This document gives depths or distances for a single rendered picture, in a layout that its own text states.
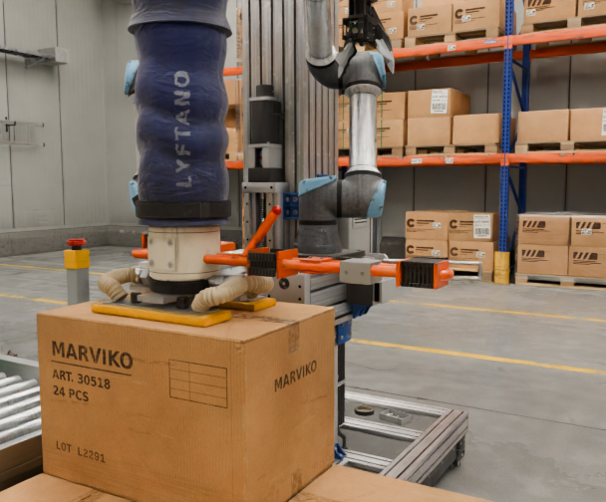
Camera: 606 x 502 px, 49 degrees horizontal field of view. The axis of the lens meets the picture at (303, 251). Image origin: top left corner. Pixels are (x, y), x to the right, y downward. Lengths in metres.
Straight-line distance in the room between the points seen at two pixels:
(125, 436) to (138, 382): 0.14
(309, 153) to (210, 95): 0.77
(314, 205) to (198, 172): 0.56
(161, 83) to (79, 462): 0.90
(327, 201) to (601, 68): 8.08
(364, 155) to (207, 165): 0.65
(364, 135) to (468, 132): 6.72
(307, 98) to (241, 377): 1.18
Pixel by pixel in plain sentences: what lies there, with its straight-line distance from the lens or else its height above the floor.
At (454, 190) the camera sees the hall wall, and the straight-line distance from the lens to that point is 10.14.
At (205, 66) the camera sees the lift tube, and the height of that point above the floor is 1.51.
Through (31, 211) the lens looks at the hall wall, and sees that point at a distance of 12.96.
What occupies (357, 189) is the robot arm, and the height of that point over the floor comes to 1.23.
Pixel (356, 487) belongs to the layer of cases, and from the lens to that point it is 1.64.
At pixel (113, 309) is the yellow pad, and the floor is 0.96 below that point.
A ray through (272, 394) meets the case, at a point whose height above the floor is 0.81.
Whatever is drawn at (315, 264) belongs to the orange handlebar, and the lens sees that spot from 1.39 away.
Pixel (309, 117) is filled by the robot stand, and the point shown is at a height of 1.47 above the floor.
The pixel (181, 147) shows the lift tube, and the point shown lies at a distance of 1.51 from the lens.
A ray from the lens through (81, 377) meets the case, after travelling 1.63.
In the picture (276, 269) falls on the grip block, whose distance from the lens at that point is 1.43.
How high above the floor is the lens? 1.25
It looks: 6 degrees down
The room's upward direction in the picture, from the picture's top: straight up
